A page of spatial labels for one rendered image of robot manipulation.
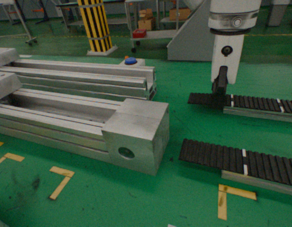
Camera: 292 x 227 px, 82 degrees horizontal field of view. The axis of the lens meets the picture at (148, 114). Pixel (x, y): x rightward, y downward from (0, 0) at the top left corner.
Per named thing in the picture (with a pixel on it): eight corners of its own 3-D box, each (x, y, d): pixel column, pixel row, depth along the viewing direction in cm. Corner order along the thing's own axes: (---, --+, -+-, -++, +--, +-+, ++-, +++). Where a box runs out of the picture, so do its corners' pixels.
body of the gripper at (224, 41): (256, 28, 28) (239, 88, 35) (250, 17, 35) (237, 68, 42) (208, 29, 30) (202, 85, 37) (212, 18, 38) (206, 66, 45)
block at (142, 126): (171, 130, 40) (171, 96, 34) (155, 176, 31) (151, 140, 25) (137, 124, 43) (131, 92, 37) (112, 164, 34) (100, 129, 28)
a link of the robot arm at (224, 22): (262, 13, 27) (257, 34, 29) (256, 6, 33) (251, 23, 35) (207, 15, 30) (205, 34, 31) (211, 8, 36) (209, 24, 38)
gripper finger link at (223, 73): (227, 74, 31) (221, 98, 34) (228, 54, 35) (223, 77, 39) (220, 74, 31) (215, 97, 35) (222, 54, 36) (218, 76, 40)
